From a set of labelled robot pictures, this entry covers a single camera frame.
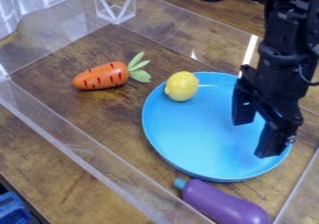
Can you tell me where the blue round tray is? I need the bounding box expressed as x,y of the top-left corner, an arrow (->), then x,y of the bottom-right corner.
142,72 -> 290,182

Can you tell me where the blue plastic crate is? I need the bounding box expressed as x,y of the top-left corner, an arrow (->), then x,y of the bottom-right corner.
0,191 -> 31,224

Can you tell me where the orange toy carrot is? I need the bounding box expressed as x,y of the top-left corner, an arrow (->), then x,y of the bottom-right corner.
72,52 -> 151,91

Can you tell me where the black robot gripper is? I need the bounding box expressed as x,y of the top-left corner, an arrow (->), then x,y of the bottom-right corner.
232,43 -> 318,159

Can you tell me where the clear acrylic enclosure wall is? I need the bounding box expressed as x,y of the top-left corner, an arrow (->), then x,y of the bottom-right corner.
0,0 -> 319,224

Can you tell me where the yellow toy lemon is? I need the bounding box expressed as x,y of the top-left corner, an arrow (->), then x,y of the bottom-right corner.
164,71 -> 199,102

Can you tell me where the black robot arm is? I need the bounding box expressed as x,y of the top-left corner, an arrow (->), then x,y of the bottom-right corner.
232,0 -> 319,159

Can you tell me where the purple toy eggplant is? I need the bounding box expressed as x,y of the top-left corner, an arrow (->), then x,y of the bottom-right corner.
174,178 -> 271,224

